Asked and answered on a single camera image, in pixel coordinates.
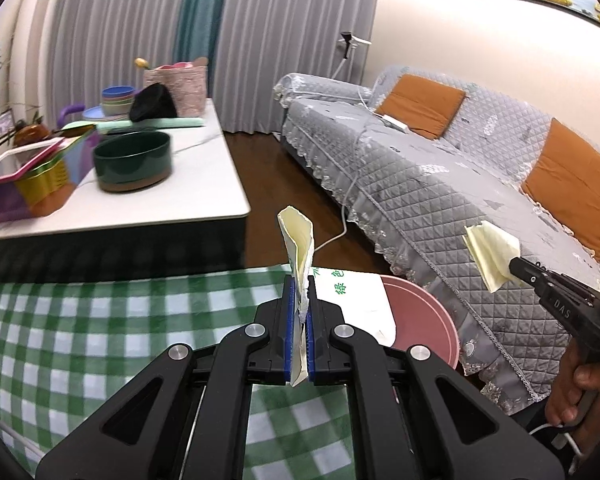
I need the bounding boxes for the green white paper package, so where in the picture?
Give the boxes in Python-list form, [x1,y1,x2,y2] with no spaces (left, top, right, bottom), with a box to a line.
[312,266,396,347]

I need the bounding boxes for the cream paper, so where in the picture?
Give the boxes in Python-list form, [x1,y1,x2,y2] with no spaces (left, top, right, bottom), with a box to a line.
[277,206,314,387]

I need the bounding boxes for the pale yellow paper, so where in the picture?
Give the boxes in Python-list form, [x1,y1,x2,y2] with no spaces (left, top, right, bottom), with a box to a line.
[463,221,522,294]

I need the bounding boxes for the pink plastic trash bin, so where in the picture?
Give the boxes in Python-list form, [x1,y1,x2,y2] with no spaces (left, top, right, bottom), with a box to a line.
[381,275,460,368]

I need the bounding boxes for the person's right hand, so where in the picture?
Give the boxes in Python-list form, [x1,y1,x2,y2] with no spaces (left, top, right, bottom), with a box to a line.
[545,339,600,454]

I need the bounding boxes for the orange cushion near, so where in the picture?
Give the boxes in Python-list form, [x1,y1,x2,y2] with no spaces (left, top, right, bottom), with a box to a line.
[521,119,600,261]

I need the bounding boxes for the orange cushion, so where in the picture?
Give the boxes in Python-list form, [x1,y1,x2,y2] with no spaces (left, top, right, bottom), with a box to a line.
[377,74,466,140]
[521,119,600,261]

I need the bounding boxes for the white coffee table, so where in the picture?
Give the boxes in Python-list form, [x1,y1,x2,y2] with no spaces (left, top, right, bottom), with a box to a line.
[0,102,250,284]

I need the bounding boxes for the grey quilted sofa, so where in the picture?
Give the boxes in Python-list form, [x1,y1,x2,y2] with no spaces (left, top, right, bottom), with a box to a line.
[274,66,600,414]

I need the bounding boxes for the green white checkered tablecloth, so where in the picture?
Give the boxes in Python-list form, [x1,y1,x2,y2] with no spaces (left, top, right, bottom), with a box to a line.
[0,264,355,479]

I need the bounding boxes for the dark green round bowl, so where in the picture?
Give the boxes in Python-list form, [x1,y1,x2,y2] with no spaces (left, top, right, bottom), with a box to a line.
[93,130,172,193]

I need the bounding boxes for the black cap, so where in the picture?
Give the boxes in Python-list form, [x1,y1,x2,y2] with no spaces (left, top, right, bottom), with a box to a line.
[129,84,178,122]

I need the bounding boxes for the orange cushion far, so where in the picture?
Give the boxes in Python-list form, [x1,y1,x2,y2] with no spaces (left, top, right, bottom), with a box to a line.
[377,74,466,140]

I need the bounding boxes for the pink patterned basket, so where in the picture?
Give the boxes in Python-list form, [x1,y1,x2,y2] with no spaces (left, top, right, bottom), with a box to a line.
[144,56,209,117]

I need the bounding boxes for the stack of coloured bowls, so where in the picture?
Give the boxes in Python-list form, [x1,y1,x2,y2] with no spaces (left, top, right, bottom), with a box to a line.
[100,86,135,116]

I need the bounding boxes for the colourful storage box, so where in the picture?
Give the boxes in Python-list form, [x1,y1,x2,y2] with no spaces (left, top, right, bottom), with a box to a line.
[0,124,100,223]

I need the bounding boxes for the phone holder stand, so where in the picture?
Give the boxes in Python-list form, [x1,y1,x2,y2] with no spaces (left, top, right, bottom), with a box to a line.
[330,30,372,79]

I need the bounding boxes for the teal curtain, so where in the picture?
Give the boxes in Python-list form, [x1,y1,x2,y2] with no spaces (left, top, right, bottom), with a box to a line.
[173,0,225,93]

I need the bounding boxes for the grey curtain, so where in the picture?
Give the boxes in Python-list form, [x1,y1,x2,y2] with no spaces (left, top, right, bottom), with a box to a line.
[42,0,377,133]

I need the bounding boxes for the white charging cable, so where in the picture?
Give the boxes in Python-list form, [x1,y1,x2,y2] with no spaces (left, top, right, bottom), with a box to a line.
[312,86,406,254]

